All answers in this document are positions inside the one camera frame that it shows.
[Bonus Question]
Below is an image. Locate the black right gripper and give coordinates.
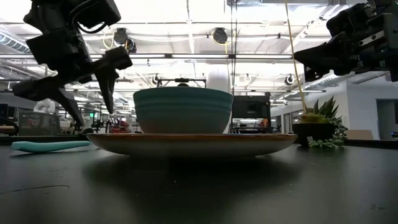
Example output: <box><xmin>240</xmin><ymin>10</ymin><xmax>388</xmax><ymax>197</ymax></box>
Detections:
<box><xmin>293</xmin><ymin>0</ymin><xmax>398</xmax><ymax>83</ymax></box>

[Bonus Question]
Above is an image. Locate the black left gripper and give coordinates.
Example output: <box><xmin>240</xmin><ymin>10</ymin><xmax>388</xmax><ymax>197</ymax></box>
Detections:
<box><xmin>11</xmin><ymin>30</ymin><xmax>134</xmax><ymax>128</ymax></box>

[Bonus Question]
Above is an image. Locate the teal spoon handle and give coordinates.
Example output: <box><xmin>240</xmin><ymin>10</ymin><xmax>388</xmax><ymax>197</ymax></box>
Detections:
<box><xmin>11</xmin><ymin>140</ymin><xmax>91</xmax><ymax>154</ymax></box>

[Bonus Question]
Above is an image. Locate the teal ribbed bowl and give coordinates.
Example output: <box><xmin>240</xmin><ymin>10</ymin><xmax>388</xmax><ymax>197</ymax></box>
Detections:
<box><xmin>132</xmin><ymin>86</ymin><xmax>234</xmax><ymax>134</ymax></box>

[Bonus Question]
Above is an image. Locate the succulent plant in brown pot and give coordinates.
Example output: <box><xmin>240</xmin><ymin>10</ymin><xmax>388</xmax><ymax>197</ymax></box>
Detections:
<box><xmin>292</xmin><ymin>95</ymin><xmax>349</xmax><ymax>149</ymax></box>

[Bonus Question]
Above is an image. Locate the brown cardboard box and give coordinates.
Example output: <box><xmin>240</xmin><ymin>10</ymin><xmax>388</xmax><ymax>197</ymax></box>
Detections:
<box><xmin>346</xmin><ymin>129</ymin><xmax>374</xmax><ymax>141</ymax></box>

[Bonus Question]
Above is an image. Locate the black monitor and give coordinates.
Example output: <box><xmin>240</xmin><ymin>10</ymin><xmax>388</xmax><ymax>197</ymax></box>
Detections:
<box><xmin>231</xmin><ymin>95</ymin><xmax>272</xmax><ymax>119</ymax></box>

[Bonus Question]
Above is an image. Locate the red round plate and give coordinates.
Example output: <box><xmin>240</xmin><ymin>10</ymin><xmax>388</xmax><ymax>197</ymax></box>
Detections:
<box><xmin>86</xmin><ymin>133</ymin><xmax>299</xmax><ymax>158</ymax></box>

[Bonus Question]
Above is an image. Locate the yellow cable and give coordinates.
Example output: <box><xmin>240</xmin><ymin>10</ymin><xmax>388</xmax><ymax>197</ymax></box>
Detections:
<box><xmin>284</xmin><ymin>0</ymin><xmax>308</xmax><ymax>113</ymax></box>

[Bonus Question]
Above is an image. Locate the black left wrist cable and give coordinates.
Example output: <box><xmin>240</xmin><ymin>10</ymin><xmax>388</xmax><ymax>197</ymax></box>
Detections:
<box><xmin>68</xmin><ymin>6</ymin><xmax>107</xmax><ymax>34</ymax></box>

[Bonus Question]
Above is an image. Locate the black metal rig frame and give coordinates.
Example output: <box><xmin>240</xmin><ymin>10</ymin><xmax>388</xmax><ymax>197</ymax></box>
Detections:
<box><xmin>156</xmin><ymin>77</ymin><xmax>208</xmax><ymax>90</ymax></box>

